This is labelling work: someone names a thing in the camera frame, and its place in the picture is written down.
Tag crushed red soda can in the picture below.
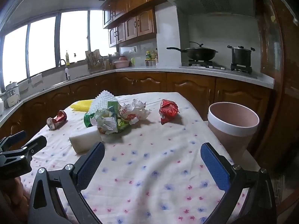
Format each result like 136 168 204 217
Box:
46 110 67 130

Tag tissue paper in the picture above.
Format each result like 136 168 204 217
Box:
90 107 118 135

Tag green juice pouch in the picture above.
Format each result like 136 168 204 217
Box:
83 112 94 128

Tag green carton box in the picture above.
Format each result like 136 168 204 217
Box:
107 101 129 133

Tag white foam fruit net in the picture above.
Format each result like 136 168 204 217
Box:
88 90 117 114

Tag white paper wrapper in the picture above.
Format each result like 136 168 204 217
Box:
119 99 151 125

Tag red snack bag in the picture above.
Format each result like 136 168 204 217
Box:
159 99 179 125

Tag pink white trash bin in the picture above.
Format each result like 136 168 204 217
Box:
207 102 260 162

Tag kitchen faucet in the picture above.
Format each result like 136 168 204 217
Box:
58 59 70 81

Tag white sponge block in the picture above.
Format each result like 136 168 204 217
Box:
69 126 102 154

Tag wooden lower cabinets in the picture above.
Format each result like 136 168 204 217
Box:
1 72 272 144

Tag wooden cabinets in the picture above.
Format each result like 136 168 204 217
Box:
1 72 272 144
100 0 166 47

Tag white kettle appliance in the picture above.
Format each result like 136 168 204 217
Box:
6 82 21 108

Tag yellow sponge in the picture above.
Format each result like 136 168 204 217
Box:
70 100 93 112

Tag floral white tablecloth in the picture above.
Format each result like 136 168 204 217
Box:
20 91 248 224

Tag glass door wooden cabinet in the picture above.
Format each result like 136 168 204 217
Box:
256 0 299 169

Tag yellow oil bottle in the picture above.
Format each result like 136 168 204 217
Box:
65 51 70 66

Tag dish rack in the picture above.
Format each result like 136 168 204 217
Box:
85 49 106 73

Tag pink basin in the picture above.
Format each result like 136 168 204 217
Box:
113 56 130 69

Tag gas stove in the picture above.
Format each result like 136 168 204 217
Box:
180 60 252 75

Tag condiment bottles group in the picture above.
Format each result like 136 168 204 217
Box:
145 49 159 67

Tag black stock pot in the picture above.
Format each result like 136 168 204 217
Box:
227 45 255 67

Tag black wok with lid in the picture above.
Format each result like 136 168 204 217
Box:
166 41 218 61

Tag wooden upper cabinets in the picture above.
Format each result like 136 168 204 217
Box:
100 0 166 47

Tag window frame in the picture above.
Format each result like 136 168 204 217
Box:
1 10 117 92

